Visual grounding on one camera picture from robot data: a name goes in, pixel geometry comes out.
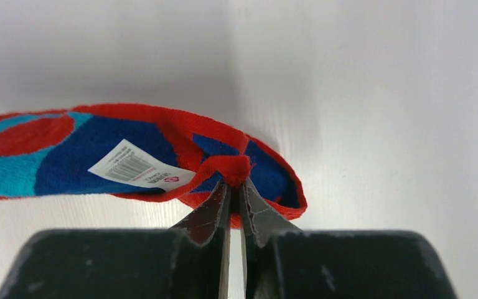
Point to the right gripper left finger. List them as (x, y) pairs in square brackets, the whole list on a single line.
[(187, 260)]

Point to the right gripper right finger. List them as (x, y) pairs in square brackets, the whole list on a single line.
[(283, 261)]

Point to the red and teal patterned towel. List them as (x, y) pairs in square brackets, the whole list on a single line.
[(141, 152)]

